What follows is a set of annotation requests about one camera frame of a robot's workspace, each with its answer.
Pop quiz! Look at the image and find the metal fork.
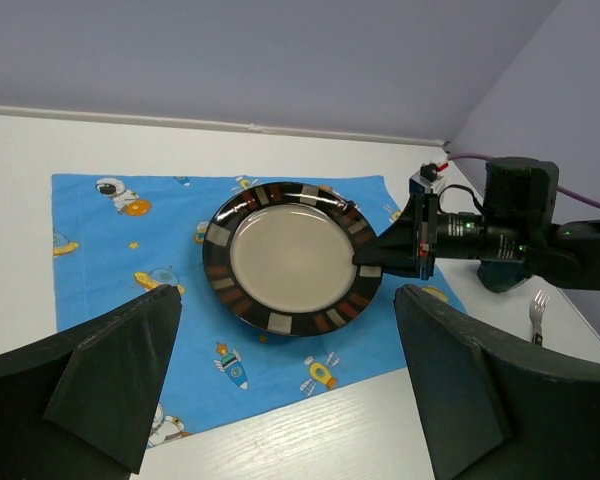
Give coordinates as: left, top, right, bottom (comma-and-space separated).
528, 290, 550, 346

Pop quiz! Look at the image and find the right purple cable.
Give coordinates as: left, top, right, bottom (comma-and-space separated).
447, 150, 600, 215

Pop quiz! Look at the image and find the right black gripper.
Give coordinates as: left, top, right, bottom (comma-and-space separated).
352, 157, 559, 280

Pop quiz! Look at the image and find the black rimmed dinner plate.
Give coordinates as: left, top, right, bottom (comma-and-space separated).
202, 182, 383, 337

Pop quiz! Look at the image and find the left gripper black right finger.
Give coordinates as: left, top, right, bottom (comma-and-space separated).
394, 285, 600, 479

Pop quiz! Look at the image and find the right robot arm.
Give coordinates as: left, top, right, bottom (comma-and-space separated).
352, 157, 600, 291

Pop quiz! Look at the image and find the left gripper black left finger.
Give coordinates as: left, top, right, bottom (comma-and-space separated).
0, 285, 182, 479

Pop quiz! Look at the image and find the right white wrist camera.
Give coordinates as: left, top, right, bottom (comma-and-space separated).
408, 160, 449, 196

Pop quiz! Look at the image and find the blue space-print cloth napkin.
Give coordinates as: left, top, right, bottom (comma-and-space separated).
51, 174, 405, 446

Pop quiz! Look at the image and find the dark green mug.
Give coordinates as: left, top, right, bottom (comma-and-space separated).
477, 260, 531, 293

